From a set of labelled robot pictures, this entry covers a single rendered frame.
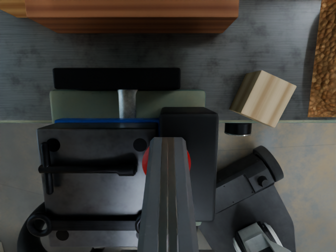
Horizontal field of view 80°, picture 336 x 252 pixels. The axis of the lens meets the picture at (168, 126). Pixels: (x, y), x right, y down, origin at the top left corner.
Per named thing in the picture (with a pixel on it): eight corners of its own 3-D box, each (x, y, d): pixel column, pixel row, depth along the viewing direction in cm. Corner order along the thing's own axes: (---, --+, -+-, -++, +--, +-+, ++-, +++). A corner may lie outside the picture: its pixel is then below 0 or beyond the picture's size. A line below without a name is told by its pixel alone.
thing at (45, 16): (57, 33, 22) (26, 17, 17) (56, 18, 22) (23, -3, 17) (222, 33, 22) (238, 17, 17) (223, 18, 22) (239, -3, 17)
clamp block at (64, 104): (91, 185, 29) (57, 227, 20) (84, 89, 27) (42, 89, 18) (194, 185, 29) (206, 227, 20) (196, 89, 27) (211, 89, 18)
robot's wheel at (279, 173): (274, 152, 97) (255, 140, 117) (264, 157, 98) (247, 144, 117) (290, 184, 101) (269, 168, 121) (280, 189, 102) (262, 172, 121)
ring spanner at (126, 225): (31, 234, 16) (26, 238, 15) (27, 210, 15) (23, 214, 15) (160, 233, 16) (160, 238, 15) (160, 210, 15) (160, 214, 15)
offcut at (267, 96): (258, 122, 24) (275, 128, 20) (228, 109, 24) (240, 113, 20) (276, 86, 24) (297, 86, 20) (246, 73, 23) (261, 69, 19)
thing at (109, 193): (70, 218, 20) (33, 267, 14) (59, 106, 18) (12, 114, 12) (203, 218, 20) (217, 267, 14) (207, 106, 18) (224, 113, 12)
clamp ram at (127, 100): (100, 140, 24) (60, 169, 15) (96, 76, 23) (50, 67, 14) (175, 140, 24) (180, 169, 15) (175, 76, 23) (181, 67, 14)
